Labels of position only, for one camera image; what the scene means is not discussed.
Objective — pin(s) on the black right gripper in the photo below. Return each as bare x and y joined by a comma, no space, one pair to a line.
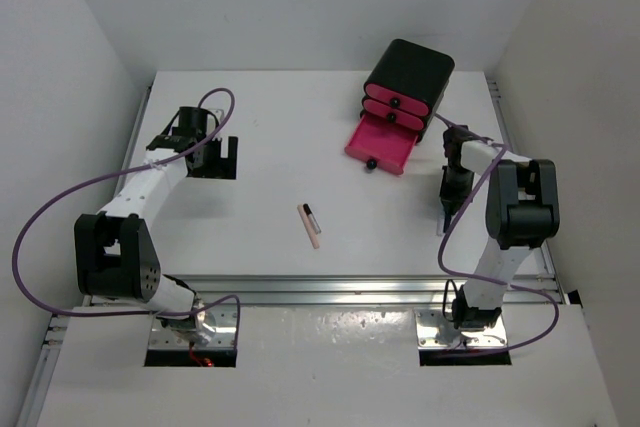
449,198

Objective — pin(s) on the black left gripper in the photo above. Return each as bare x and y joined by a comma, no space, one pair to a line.
220,167

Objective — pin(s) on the pink bottom drawer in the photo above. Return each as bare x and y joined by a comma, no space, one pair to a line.
380,144

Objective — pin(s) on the pink drawer black knob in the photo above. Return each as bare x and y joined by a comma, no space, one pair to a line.
377,94

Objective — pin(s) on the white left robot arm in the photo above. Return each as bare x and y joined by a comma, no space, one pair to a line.
115,255

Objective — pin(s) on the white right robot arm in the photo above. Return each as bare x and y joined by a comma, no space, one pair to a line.
521,213

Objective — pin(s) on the light blue mascara tube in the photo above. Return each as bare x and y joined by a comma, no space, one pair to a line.
443,223

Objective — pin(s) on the black cap clear tube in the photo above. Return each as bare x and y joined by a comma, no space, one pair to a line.
311,217

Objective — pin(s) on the pink beige stick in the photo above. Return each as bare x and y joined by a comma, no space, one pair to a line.
308,227

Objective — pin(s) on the black drawer cabinet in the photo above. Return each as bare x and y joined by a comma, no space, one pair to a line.
419,72

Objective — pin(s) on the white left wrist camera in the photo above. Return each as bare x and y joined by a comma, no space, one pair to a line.
217,114

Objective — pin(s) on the aluminium rail frame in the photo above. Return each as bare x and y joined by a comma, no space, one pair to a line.
327,336

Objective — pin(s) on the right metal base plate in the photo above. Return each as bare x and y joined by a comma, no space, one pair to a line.
435,334

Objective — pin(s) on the metal base plate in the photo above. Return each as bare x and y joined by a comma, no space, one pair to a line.
220,327
435,334

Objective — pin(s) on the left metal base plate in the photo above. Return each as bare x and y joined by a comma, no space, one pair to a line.
220,327

